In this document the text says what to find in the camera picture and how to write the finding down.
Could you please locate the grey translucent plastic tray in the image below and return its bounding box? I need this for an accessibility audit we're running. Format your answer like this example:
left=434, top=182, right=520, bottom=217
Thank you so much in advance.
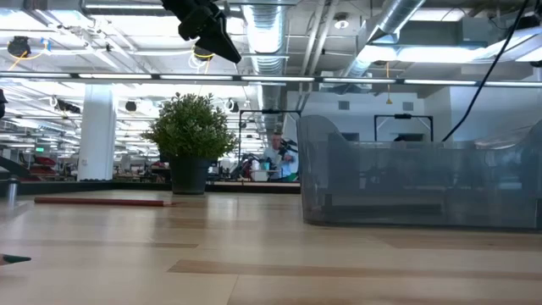
left=295, top=114, right=542, bottom=232

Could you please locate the silver ceiling ventilation duct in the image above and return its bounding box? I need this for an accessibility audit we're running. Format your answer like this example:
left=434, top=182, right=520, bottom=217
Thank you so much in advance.
left=241, top=0, right=291, bottom=111
left=338, top=0, right=427, bottom=80

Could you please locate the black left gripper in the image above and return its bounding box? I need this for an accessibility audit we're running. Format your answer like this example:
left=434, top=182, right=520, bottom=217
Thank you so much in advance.
left=160, top=0, right=243, bottom=65

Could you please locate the long LED light bar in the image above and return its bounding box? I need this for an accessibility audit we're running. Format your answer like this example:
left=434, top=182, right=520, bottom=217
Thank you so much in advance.
left=0, top=70, right=542, bottom=88

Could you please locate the small silver metal cylinder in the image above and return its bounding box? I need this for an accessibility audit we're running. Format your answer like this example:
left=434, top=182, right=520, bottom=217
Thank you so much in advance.
left=5, top=175, right=19, bottom=207

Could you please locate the green potted plant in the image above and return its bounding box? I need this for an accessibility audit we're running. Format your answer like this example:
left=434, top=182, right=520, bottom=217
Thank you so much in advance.
left=141, top=91, right=238, bottom=196

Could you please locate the black hanging cable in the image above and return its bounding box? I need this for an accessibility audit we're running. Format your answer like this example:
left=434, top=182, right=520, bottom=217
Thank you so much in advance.
left=441, top=0, right=531, bottom=143

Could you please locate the black background gantry frame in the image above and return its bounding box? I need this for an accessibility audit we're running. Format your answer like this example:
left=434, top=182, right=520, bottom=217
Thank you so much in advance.
left=373, top=113, right=434, bottom=143
left=238, top=108, right=302, bottom=162

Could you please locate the white building pillar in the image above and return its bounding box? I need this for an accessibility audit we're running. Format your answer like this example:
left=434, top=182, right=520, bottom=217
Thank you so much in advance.
left=77, top=83, right=118, bottom=182

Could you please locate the black ceiling cord reel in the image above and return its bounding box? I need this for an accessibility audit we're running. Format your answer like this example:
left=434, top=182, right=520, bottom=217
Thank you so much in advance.
left=6, top=35, right=33, bottom=58
left=192, top=44, right=216, bottom=63

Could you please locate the reddish brown pencil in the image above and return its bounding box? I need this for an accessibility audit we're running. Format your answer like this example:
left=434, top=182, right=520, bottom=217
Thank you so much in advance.
left=33, top=196, right=178, bottom=208

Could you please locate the person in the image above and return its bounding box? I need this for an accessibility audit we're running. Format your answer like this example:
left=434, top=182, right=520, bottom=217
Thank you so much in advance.
left=261, top=131, right=298, bottom=183

